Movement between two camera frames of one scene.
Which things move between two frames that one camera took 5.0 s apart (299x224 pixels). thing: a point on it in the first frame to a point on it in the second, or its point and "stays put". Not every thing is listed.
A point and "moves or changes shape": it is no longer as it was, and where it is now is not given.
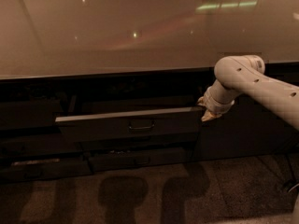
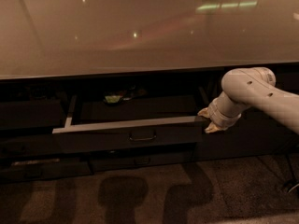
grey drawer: x=180 y=123 moves or changes shape
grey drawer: x=140 y=159 stays put
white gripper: x=217 y=105 to x=217 y=117
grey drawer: x=46 y=169 stays put
